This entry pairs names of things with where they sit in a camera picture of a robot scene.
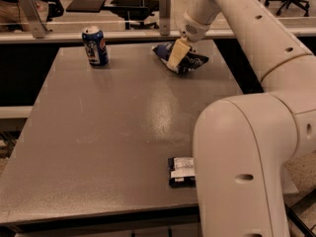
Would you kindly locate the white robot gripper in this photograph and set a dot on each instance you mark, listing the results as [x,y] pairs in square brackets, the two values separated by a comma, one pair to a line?
[192,30]

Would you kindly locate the blue chip bag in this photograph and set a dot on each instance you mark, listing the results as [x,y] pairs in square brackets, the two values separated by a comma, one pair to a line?
[190,62]

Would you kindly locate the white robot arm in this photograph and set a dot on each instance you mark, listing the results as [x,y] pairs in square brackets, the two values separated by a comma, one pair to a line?
[241,143]

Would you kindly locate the dark background desk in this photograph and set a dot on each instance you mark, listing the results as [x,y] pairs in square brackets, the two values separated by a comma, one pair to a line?
[137,14]

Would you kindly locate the blue pepsi soda can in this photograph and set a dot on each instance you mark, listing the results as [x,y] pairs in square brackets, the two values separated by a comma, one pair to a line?
[95,46]

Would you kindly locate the dark blue snack packet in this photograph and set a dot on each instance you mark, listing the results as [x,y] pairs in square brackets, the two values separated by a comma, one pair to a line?
[181,172]

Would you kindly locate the black office chair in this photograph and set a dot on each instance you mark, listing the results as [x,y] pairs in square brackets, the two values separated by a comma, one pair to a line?
[302,4]

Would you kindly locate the middle metal barrier bracket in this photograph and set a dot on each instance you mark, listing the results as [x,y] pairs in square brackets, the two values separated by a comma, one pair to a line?
[164,16]

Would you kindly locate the left metal barrier bracket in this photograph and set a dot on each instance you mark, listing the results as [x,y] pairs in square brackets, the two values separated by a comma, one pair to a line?
[37,26]

